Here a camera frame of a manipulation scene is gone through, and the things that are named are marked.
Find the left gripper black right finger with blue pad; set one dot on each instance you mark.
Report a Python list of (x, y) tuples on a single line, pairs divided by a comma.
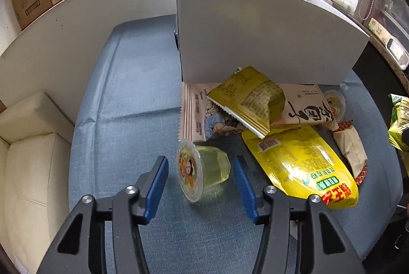
[(322, 244)]

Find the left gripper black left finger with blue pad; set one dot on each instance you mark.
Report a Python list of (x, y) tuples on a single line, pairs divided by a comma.
[(79, 246)]

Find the large yellow snack pouch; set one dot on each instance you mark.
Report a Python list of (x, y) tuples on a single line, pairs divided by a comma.
[(300, 163)]

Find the green jelly cup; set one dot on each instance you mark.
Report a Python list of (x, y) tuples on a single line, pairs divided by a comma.
[(199, 168)]

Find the green yellow snack bag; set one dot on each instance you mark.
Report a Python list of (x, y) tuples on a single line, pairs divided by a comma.
[(398, 131)]

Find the beige brown-edged snack packet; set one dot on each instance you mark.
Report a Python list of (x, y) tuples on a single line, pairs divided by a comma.
[(351, 146)]

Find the cream leather sofa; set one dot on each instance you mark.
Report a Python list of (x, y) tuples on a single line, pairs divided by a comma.
[(35, 154)]

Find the beige calligraphy snack bag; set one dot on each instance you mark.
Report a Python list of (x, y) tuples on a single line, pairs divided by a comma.
[(305, 105)]

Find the olive yellow snack packet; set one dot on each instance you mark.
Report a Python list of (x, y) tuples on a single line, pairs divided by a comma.
[(251, 98)]

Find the striped cartoon snack bag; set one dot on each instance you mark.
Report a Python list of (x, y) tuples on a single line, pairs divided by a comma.
[(200, 118)]

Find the clear plastic drawer organizer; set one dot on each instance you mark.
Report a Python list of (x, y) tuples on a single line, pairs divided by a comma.
[(387, 20)]

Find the white storage box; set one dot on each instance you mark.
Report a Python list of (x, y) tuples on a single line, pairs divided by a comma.
[(289, 41)]

